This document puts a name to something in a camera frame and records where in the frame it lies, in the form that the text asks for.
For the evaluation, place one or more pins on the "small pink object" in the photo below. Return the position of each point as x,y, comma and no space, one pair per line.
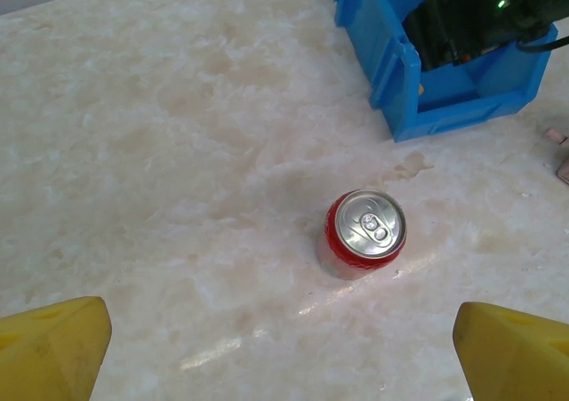
556,135

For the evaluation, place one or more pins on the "red soda can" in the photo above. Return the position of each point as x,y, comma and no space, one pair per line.
369,232

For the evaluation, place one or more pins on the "blue plastic bin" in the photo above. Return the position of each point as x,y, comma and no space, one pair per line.
400,63

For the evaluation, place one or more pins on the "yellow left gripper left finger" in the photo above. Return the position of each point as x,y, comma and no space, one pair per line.
49,352

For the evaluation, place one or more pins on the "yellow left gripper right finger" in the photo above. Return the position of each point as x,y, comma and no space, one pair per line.
515,356

